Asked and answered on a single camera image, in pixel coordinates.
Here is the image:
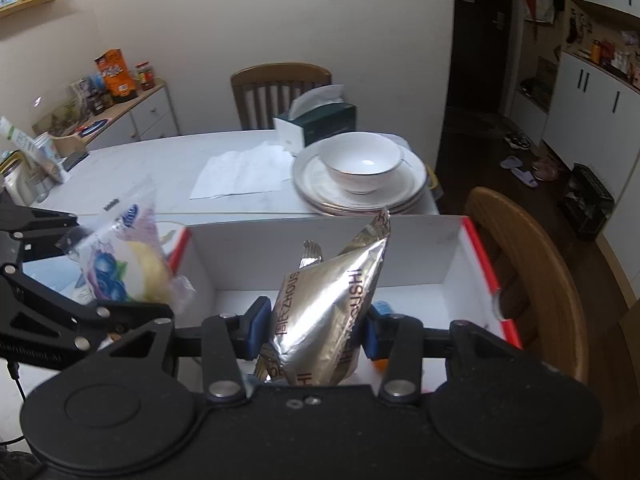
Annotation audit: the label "white bowl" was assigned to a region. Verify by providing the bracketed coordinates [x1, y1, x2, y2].
[317, 131, 405, 196]

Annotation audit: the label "dark green tissue box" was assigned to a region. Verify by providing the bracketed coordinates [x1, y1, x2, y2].
[273, 84, 359, 154]

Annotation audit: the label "metal tin canister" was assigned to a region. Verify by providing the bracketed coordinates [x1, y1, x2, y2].
[0, 160, 32, 207]

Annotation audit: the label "wooden tray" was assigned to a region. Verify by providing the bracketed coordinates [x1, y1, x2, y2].
[49, 115, 112, 157]

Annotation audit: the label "white plate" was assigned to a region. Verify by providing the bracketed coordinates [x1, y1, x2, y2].
[294, 138, 428, 210]
[292, 160, 430, 217]

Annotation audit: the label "hanging bags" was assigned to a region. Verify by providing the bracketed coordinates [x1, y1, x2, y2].
[522, 0, 566, 24]

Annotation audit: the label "blueberry print bread packet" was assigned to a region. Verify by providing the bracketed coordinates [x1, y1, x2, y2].
[54, 175, 197, 317]

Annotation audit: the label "clear glass cup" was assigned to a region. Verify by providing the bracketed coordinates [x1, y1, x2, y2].
[27, 172, 54, 199]

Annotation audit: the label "dark wooden slatted chair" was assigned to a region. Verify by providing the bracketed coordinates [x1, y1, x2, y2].
[230, 63, 334, 131]

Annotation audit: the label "white wardrobe cabinet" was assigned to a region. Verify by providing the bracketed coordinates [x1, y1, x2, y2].
[542, 0, 640, 263]

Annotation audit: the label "orange snack bag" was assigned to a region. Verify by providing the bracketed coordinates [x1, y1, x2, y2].
[94, 48, 139, 99]

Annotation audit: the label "dark glass jar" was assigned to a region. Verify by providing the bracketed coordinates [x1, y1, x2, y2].
[87, 87, 116, 114]

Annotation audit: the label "white side cabinet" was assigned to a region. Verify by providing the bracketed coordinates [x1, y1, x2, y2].
[79, 85, 179, 152]

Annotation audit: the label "white green packet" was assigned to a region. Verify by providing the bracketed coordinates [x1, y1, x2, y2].
[0, 115, 71, 184]

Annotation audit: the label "white paper napkin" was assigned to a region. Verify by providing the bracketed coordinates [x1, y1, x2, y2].
[189, 140, 297, 200]

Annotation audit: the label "clear glass tank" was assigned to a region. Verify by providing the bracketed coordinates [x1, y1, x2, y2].
[31, 95, 84, 137]

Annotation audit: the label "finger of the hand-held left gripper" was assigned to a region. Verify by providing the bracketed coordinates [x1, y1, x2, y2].
[0, 265, 176, 355]
[0, 205, 79, 264]

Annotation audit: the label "light wooden curved chair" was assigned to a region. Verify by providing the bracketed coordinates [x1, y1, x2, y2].
[464, 186, 592, 387]

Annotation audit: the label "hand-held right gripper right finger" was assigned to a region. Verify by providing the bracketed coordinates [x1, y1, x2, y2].
[365, 304, 526, 402]

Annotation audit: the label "white cardboard box red trim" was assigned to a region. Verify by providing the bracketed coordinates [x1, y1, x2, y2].
[167, 215, 524, 396]

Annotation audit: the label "pink slippers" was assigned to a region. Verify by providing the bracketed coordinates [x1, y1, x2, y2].
[532, 157, 564, 181]

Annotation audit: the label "black cable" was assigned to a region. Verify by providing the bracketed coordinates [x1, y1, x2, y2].
[0, 359, 28, 447]

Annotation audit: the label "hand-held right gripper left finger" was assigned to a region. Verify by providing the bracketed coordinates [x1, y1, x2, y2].
[100, 296, 273, 402]

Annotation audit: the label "silver foil snack bag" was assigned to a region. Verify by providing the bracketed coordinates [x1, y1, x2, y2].
[253, 207, 392, 387]

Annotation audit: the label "black crate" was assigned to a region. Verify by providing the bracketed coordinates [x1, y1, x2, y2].
[557, 162, 615, 242]

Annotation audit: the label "dark door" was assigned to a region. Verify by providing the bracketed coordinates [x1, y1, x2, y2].
[439, 0, 517, 128]

